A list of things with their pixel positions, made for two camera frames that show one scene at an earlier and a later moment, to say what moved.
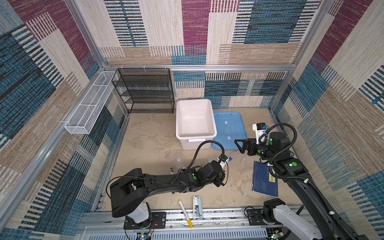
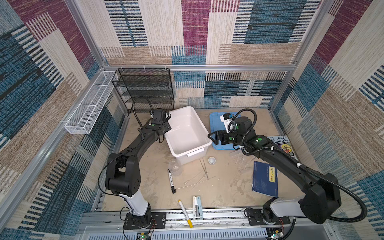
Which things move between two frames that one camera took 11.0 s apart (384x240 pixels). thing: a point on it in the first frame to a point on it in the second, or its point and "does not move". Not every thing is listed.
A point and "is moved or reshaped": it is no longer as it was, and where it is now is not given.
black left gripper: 220,177 to 167,127
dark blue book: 263,182 does not move
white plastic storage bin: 195,122 is moved or reshaped
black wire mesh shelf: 145,90 does not move
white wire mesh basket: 80,122 does not move
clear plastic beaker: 177,157 to 175,167
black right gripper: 252,144 to 222,133
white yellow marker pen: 189,221 does not move
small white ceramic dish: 210,159 does not move
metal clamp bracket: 197,209 does not move
